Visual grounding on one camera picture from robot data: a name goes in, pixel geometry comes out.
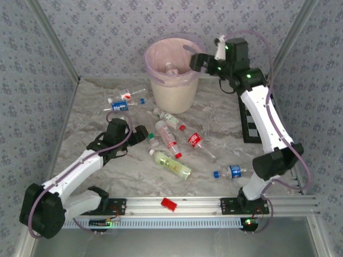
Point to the aluminium frame post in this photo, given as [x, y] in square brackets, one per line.
[292, 40]
[53, 40]

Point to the bottle orange label green cap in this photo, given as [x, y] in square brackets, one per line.
[171, 71]

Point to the aluminium mounting rail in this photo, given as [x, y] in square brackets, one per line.
[193, 206]

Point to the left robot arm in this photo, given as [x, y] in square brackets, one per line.
[72, 171]

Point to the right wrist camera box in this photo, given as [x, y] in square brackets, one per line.
[220, 52]

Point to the small bottle green cap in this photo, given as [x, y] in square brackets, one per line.
[151, 136]

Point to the clear bottle blue label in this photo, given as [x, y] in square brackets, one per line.
[119, 107]
[235, 172]

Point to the black and white chessboard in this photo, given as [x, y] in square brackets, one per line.
[250, 131]

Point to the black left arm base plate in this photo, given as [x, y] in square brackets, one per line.
[119, 207]

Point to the clear bottle red print label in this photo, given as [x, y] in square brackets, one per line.
[166, 136]

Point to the clear bottle red white label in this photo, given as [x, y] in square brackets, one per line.
[125, 95]

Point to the cola bottle red label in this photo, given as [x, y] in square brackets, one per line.
[195, 140]

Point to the cream ribbed waste bin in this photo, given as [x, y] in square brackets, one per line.
[174, 96]

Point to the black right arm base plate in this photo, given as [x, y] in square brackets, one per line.
[227, 206]

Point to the red plastic block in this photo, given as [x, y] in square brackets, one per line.
[168, 204]

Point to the pink plastic bin liner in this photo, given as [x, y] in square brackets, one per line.
[160, 57]

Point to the yellow-green bottle white cap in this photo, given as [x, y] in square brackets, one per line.
[171, 165]

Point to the small bottle green white label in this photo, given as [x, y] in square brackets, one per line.
[168, 117]

